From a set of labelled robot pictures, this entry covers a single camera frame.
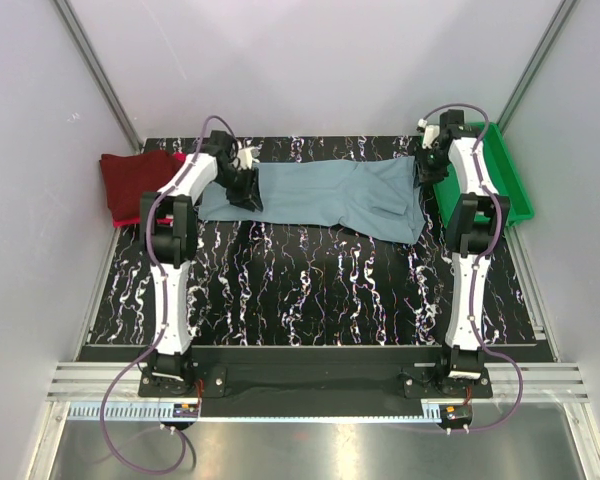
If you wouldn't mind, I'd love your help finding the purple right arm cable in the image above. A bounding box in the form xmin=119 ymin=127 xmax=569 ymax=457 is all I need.
xmin=417 ymin=102 xmax=525 ymax=434

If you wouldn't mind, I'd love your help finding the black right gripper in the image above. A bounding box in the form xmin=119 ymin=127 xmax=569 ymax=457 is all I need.
xmin=411 ymin=144 xmax=449 ymax=189

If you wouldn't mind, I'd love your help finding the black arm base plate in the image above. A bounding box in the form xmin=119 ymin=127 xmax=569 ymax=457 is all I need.
xmin=138 ymin=363 xmax=493 ymax=400

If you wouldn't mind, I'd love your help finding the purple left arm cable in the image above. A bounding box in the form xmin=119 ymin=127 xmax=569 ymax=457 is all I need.
xmin=99 ymin=115 xmax=244 ymax=475

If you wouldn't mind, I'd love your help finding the light blue t shirt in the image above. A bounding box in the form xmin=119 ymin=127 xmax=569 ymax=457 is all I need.
xmin=199 ymin=157 xmax=425 ymax=245

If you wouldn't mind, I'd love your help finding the green plastic bin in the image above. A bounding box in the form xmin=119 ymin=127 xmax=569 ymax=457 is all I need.
xmin=433 ymin=123 xmax=534 ymax=227

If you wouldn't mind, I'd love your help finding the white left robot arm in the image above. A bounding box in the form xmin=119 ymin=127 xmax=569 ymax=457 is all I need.
xmin=140 ymin=130 xmax=263 ymax=396

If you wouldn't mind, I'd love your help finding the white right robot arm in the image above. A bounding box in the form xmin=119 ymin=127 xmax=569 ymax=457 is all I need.
xmin=415 ymin=103 xmax=510 ymax=397

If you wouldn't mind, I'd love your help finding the dark red folded t shirt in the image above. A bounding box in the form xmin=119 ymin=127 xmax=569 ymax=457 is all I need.
xmin=99 ymin=151 xmax=187 ymax=224

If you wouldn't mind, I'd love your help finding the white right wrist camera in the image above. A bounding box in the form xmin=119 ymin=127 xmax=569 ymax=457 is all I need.
xmin=417 ymin=118 xmax=440 ymax=150

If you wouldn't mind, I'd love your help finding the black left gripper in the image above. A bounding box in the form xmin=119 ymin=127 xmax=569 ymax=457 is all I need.
xmin=213 ymin=165 xmax=263 ymax=212

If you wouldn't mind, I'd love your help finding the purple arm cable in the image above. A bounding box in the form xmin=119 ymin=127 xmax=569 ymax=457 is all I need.
xmin=417 ymin=102 xmax=525 ymax=434
xmin=99 ymin=115 xmax=244 ymax=475

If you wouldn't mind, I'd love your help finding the aluminium front rail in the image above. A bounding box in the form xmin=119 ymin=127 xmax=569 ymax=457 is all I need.
xmin=47 ymin=362 xmax=589 ymax=403

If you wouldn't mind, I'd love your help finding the bright red folded t shirt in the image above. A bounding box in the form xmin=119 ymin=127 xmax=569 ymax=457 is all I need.
xmin=112 ymin=152 xmax=187 ymax=229

